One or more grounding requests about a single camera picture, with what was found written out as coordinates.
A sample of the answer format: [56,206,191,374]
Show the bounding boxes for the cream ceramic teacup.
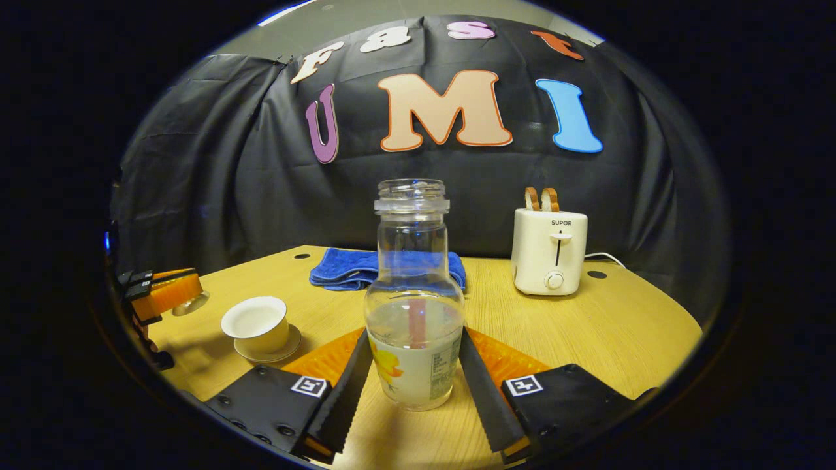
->
[221,296,290,354]

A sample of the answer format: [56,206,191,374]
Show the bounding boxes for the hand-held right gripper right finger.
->
[457,326,657,465]

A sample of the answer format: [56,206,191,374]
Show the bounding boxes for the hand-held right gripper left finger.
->
[204,326,374,464]

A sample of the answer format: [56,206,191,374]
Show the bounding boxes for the clear glass water bottle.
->
[364,179,466,412]

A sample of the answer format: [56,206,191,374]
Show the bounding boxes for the white toaster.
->
[511,208,588,296]

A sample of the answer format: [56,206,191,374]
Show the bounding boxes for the blue folded towel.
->
[309,247,468,292]

